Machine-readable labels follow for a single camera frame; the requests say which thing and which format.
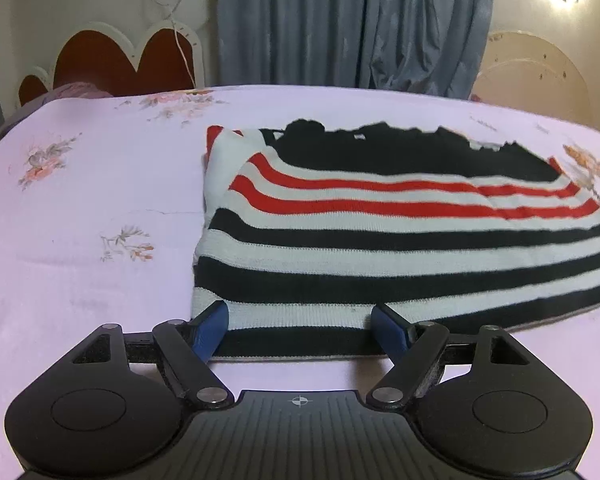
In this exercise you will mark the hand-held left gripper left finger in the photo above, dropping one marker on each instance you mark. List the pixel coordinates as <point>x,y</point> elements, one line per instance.
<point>211,327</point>

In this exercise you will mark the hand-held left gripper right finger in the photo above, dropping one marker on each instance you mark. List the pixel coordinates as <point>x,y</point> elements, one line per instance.
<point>387,330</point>

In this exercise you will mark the wide blue curtain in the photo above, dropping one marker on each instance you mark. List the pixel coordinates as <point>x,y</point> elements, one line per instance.
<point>340,25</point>

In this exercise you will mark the red heart-shaped headboard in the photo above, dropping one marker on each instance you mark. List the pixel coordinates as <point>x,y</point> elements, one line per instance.
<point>95,60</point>

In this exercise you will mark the striped knit sweater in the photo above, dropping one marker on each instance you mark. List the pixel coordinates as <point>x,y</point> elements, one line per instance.
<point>380,240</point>

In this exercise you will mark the pink floral bed sheet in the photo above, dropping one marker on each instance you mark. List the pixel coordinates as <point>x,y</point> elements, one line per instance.
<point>90,220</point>

